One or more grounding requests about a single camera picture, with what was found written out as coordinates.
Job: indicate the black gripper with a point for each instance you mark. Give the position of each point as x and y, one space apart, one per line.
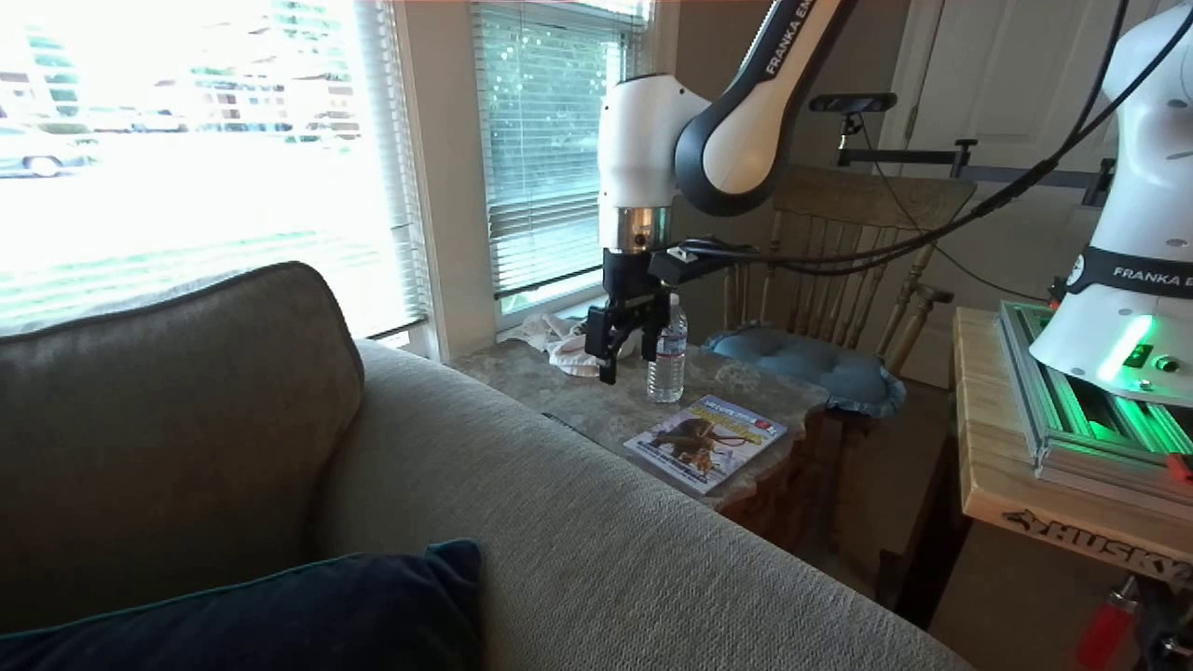
635 290

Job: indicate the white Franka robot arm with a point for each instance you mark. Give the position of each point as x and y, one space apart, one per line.
1151 186

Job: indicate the clear plastic water bottle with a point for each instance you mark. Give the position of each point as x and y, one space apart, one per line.
676 366

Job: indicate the crumpled clear plastic wrapper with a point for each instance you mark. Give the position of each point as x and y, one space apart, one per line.
562 349

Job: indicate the stone top side table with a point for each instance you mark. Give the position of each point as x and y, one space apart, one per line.
546 376

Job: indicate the magazine with animal cover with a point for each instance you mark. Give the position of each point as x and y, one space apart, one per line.
707 442

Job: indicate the blue chair seat cushion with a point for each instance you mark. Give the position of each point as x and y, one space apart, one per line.
823 366

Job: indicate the grey fabric sofa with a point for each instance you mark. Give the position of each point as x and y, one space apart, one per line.
582 546

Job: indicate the wooden spindle chair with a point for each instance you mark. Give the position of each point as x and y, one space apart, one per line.
845 299

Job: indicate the narrow window with blinds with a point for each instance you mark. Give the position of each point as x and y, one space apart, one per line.
543 135

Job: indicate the wooden Husky workbench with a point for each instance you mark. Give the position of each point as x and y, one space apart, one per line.
1008 471

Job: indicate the navy blue throw pillow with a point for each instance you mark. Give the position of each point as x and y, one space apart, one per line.
310 616

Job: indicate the grey sofa back cushion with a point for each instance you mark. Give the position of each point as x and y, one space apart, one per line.
163 449

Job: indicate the white panel door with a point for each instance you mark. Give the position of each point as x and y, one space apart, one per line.
1021 77

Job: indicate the large window with blinds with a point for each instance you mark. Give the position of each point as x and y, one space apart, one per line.
188 151

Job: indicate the red clamp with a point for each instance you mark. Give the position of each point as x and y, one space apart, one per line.
1106 631

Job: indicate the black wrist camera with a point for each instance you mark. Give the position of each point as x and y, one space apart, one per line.
687 263

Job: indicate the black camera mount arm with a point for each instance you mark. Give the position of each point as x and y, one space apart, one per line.
899 157

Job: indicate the black exterior camera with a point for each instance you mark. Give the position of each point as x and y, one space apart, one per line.
859 103

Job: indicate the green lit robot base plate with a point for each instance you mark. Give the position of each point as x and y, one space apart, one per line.
1095 428

